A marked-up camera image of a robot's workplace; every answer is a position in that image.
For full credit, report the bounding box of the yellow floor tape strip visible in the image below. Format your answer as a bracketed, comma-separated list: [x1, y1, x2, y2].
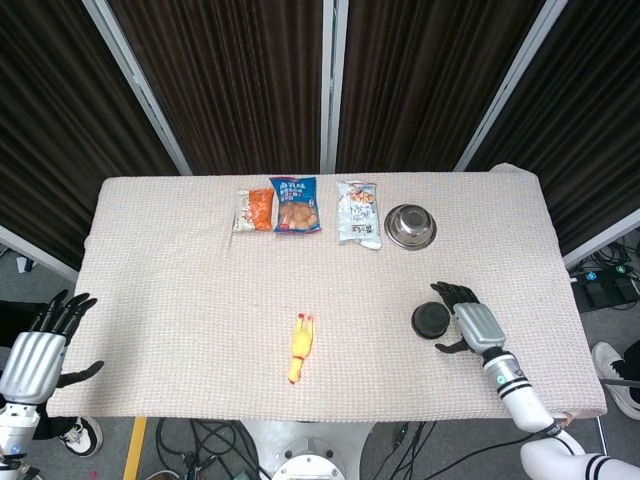
[122, 417, 149, 480]

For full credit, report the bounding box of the grey aluminium partition post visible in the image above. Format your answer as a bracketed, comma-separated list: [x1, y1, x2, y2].
[562, 207, 640, 271]
[0, 224, 79, 284]
[453, 0, 569, 172]
[319, 0, 351, 174]
[82, 0, 194, 176]

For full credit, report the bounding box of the white black sneaker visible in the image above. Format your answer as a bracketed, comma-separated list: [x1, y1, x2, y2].
[591, 342, 632, 391]
[58, 417, 104, 457]
[602, 382, 640, 420]

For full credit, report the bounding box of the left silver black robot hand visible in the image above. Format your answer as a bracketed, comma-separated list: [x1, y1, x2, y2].
[0, 288, 105, 407]

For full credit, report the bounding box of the yellow rubber chicken toy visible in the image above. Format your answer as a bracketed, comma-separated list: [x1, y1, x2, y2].
[285, 312, 317, 385]

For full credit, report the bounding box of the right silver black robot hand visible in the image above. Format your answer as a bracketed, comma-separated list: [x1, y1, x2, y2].
[430, 281, 508, 357]

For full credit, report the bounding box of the silver white snack bag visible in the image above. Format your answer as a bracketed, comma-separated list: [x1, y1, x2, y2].
[336, 180, 383, 250]

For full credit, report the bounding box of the black floor cable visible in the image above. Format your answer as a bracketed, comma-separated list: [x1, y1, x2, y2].
[433, 432, 531, 480]
[154, 418, 211, 471]

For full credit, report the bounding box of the black foot pedal box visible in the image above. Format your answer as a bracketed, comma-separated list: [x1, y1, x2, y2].
[569, 272, 640, 311]

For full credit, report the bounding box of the black plastic cup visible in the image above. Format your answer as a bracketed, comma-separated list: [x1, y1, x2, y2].
[410, 301, 451, 342]

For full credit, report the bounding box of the dark brown ribbed partition panel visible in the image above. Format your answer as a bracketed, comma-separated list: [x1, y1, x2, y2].
[0, 0, 181, 269]
[469, 0, 640, 254]
[335, 0, 546, 174]
[107, 0, 334, 175]

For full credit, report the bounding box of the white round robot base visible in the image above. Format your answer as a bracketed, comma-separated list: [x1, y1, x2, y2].
[239, 418, 386, 480]

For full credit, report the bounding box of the blue snack bag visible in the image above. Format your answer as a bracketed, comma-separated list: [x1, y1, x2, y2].
[269, 175, 323, 235]

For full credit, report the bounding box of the stainless steel bowl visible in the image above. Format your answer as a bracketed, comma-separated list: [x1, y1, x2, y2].
[383, 202, 438, 250]

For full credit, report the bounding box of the orange white snack bag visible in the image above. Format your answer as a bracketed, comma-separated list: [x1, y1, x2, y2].
[232, 187, 275, 234]

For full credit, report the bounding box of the beige waffle tablecloth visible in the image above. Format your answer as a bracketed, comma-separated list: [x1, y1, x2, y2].
[47, 163, 609, 420]

